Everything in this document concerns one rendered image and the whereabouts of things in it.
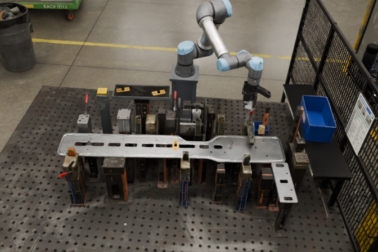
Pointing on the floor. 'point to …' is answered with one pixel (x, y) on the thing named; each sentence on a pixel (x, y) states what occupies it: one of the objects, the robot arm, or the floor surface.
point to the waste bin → (16, 37)
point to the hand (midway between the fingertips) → (252, 108)
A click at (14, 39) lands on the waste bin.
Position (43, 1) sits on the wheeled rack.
